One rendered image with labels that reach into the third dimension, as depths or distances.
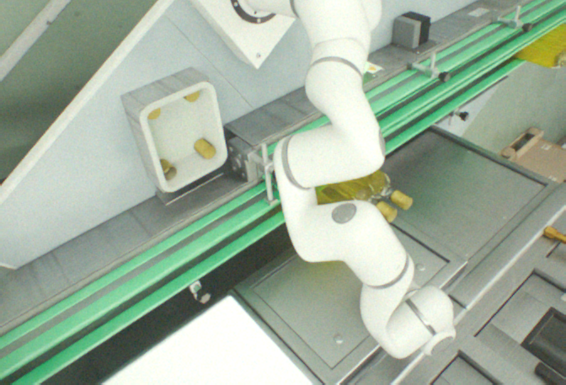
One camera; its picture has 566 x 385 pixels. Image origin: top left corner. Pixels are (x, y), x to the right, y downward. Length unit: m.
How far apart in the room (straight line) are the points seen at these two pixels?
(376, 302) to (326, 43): 0.41
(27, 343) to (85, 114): 0.44
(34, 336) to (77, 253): 0.19
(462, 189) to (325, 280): 0.55
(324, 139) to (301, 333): 0.55
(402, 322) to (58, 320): 0.65
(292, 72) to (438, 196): 0.56
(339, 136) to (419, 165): 0.93
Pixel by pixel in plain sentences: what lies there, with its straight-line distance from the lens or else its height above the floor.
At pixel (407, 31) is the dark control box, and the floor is 0.81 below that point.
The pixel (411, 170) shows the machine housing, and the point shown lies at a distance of 1.51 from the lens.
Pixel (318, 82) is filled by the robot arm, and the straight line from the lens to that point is 0.66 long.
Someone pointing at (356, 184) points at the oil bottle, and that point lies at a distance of 1.16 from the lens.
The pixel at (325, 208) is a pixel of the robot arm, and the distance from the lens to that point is 0.68.
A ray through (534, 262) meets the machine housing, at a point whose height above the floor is 1.42.
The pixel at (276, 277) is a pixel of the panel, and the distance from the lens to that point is 1.17.
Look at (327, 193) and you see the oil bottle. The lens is 1.14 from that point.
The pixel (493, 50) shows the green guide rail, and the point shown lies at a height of 0.92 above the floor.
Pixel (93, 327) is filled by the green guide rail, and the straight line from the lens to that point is 1.09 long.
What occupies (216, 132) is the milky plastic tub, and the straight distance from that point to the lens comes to 1.07.
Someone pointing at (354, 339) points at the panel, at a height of 1.27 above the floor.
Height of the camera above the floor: 1.63
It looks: 38 degrees down
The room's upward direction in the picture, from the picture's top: 125 degrees clockwise
